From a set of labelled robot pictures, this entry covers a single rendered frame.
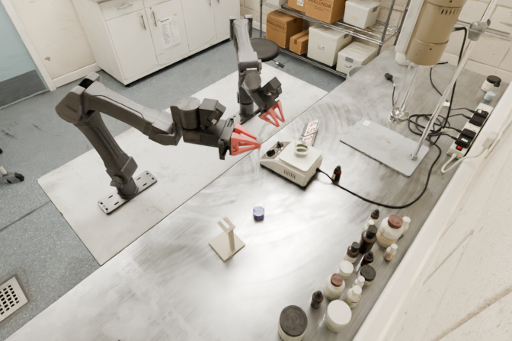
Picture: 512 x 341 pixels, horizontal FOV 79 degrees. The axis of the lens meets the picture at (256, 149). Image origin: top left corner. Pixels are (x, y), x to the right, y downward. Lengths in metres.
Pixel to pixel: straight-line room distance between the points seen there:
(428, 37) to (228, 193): 0.79
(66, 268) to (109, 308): 1.27
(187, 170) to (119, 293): 0.46
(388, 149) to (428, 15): 0.52
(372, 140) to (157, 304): 0.97
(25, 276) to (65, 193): 1.12
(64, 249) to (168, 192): 1.28
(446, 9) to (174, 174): 0.99
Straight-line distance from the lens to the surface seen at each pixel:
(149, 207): 1.13
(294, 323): 0.84
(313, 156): 1.12
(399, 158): 1.32
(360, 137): 1.36
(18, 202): 2.74
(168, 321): 0.94
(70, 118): 0.95
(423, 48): 1.09
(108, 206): 1.17
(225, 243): 0.99
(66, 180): 1.33
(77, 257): 2.25
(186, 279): 0.97
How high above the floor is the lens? 1.78
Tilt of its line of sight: 45 degrees down
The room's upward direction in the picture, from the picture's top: straight up
